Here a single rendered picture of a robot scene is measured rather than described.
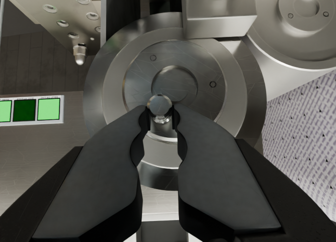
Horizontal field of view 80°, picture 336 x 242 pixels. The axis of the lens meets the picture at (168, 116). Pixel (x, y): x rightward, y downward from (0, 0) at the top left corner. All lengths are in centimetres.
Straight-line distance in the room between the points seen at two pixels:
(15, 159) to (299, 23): 60
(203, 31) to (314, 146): 21
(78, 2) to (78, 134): 29
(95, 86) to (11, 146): 47
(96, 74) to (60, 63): 223
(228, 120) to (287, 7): 12
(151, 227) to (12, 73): 240
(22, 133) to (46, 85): 184
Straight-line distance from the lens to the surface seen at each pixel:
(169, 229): 60
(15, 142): 62
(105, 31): 21
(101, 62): 18
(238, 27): 17
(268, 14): 22
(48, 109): 58
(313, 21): 23
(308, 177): 33
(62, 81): 233
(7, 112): 63
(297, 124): 34
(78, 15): 47
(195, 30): 17
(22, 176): 61
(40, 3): 47
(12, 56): 281
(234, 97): 17
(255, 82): 18
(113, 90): 17
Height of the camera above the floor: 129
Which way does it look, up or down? 9 degrees down
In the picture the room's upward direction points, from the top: 177 degrees clockwise
